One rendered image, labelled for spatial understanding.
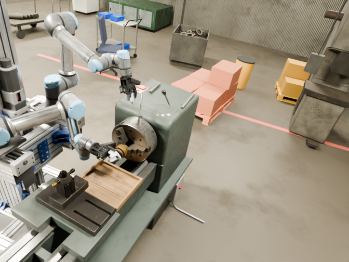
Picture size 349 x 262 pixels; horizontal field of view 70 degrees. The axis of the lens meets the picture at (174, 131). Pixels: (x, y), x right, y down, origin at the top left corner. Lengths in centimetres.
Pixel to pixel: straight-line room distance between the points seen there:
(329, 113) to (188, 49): 337
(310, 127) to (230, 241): 267
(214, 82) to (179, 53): 200
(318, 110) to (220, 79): 164
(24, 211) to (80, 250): 41
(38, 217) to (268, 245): 214
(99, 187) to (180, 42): 492
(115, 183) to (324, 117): 366
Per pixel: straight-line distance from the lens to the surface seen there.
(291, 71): 613
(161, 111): 185
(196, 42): 618
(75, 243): 150
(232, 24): 1012
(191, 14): 1040
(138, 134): 169
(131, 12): 924
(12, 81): 179
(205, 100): 403
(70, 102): 157
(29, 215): 165
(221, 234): 275
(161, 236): 260
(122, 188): 175
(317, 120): 467
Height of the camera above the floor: 220
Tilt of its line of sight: 35 degrees down
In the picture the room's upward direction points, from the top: 11 degrees clockwise
